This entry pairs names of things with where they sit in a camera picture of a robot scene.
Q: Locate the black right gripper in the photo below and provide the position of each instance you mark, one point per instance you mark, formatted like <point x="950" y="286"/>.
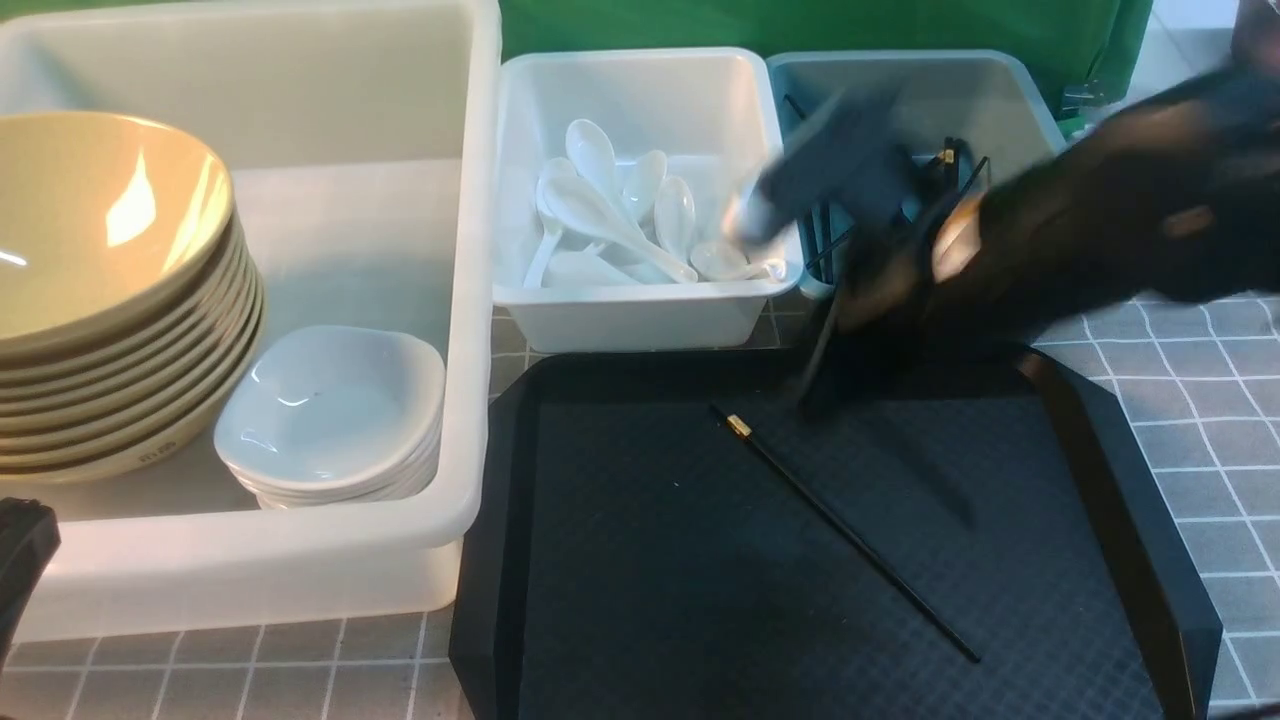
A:
<point x="964" y="277"/>

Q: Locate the black chopstick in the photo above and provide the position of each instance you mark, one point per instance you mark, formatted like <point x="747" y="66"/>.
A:
<point x="851" y="536"/>
<point x="817" y="338"/>
<point x="955" y="163"/>

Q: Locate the yellow noodle bowl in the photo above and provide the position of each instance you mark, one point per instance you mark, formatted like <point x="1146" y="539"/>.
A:
<point x="105" y="217"/>

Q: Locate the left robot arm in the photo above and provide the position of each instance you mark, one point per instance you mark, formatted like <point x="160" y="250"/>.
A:
<point x="29" y="539"/>

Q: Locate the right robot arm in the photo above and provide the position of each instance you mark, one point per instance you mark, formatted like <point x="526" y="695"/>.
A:
<point x="1175" y="195"/>

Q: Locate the black chopstick in bin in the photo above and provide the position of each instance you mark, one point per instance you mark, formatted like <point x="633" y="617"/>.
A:
<point x="955" y="163"/>

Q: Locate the teal plastic chopstick bin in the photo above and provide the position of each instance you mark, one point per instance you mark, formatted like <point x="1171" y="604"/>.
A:
<point x="988" y="98"/>

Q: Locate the green backdrop cloth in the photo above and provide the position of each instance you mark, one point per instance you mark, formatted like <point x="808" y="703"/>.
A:
<point x="1079" y="53"/>

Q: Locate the grey checked table mat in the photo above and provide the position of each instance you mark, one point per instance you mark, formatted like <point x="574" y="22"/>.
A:
<point x="1199" y="385"/>

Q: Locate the small white spoon bin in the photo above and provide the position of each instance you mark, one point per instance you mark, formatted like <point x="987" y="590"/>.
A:
<point x="711" y="111"/>

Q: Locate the black plastic serving tray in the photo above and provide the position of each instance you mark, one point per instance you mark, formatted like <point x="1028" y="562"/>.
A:
<point x="633" y="559"/>

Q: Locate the large white plastic tub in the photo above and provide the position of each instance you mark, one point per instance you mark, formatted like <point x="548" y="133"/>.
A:
<point x="360" y="136"/>

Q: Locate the stack of white dishes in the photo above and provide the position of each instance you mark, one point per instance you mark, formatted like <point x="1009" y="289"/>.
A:
<point x="335" y="414"/>

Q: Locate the stack of yellow bowls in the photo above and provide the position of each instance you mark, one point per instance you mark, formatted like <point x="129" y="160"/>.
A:
<point x="108" y="367"/>

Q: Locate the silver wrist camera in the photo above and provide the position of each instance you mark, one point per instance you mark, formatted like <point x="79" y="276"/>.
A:
<point x="850" y="152"/>

